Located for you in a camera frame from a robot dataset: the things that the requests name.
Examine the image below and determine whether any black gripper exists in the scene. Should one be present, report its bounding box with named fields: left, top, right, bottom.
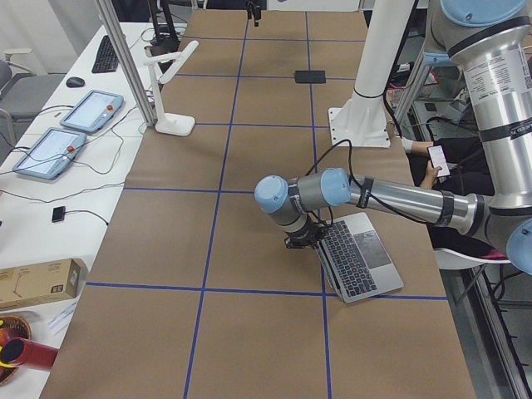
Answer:
left=245, top=0, right=263, bottom=27
left=284, top=224, right=328, bottom=249

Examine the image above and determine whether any grey laptop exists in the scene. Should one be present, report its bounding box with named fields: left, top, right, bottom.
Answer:
left=316, top=212, right=404, bottom=303

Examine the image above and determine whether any black mouse pad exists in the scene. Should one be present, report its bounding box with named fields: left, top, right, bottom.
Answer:
left=294, top=70, right=327, bottom=84

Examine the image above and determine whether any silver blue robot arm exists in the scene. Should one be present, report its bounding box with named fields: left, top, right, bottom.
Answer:
left=254, top=1, right=531, bottom=273

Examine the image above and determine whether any white desk lamp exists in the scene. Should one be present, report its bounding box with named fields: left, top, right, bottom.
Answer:
left=143, top=40, right=200, bottom=136

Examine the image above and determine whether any black desk mouse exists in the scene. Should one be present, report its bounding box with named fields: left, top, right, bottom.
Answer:
left=66, top=76, right=86, bottom=88

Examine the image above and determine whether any white phone in hand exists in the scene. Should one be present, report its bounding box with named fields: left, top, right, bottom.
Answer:
left=428, top=145, right=451, bottom=178

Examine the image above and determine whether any black keyboard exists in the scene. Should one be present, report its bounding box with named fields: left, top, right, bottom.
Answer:
left=91, top=35, right=119, bottom=74

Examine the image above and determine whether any seated person in black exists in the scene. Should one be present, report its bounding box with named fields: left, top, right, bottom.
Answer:
left=401, top=137, right=505, bottom=259

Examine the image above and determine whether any upper blue teach pendant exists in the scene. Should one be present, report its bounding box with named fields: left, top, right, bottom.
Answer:
left=60, top=90, right=124, bottom=134

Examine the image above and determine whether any blue teach pendant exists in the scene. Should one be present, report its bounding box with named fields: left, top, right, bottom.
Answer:
left=12, top=128, right=86, bottom=180
left=60, top=90, right=124, bottom=134

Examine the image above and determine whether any lower blue teach pendant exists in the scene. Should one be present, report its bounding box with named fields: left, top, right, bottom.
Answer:
left=12, top=128, right=86, bottom=180

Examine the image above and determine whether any small black puck device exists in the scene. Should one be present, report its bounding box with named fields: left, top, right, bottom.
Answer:
left=52, top=206, right=67, bottom=223

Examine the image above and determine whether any cardboard box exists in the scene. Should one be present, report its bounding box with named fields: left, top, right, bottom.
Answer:
left=1, top=259, right=86, bottom=311

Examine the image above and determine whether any woven fruit basket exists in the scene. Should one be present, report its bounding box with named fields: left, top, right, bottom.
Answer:
left=1, top=315, right=32, bottom=385

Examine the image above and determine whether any black robot cable left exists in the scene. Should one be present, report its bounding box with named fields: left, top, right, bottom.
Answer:
left=305, top=139, right=400, bottom=221

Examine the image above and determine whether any white camera mast base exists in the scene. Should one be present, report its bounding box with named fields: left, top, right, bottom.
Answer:
left=328, top=0, right=416, bottom=148

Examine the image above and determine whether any aluminium frame post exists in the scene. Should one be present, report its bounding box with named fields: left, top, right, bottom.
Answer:
left=95, top=0, right=156, bottom=126

